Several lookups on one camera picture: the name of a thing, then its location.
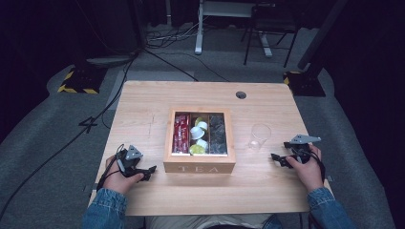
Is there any person's right hand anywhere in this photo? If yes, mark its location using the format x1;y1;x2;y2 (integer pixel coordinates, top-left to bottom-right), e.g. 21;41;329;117
285;144;325;194

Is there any right hand-held gripper cable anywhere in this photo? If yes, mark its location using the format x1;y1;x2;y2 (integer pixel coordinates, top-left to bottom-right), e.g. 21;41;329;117
305;148;327;184

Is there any dark slanted stand pole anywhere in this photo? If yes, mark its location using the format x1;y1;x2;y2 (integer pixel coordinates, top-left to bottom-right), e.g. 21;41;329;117
297;0;350;71

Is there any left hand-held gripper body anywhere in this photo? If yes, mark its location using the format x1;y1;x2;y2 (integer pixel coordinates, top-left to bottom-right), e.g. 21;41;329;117
116;144;144;177

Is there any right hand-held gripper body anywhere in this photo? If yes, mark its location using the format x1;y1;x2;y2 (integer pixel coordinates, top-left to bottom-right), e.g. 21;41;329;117
283;134;322;165

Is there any clear glass cup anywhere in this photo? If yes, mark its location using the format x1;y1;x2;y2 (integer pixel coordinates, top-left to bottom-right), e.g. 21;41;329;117
247;123;272;152

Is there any hand-held gripper cable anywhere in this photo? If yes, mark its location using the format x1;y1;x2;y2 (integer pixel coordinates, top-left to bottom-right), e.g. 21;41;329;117
96;143;126;193
305;148;327;184

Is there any wooden tea box with lid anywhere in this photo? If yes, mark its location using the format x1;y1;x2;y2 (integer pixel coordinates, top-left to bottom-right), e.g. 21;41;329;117
163;106;237;175

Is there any white desk frame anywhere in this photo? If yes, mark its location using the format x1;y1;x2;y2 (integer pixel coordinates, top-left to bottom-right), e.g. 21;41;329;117
194;0;274;58

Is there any black floor cable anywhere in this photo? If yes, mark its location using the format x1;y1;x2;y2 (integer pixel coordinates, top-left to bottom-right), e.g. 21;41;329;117
0;51;139;221

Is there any black yellow striped stand base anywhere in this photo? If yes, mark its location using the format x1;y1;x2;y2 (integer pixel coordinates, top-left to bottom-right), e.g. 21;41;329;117
283;70;327;98
56;65;109;95

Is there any person's left hand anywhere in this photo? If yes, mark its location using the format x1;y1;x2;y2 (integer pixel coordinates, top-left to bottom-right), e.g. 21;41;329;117
102;155;145;196

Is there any left hand-held gripper cable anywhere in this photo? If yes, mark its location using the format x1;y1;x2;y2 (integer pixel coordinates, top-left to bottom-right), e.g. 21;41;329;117
96;143;126;193

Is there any bundle of red stick packets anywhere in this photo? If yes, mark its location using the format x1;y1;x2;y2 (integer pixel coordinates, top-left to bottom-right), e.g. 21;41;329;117
172;113;191;155

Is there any pile of dark tea bags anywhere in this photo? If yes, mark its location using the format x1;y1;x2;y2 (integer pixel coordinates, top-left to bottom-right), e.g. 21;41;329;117
209;114;228;156

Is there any bundle of floor cables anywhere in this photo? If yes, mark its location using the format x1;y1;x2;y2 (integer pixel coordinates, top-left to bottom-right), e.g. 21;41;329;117
144;15;211;51

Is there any black chair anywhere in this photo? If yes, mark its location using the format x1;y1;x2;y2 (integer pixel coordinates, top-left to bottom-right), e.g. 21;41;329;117
240;2;301;69

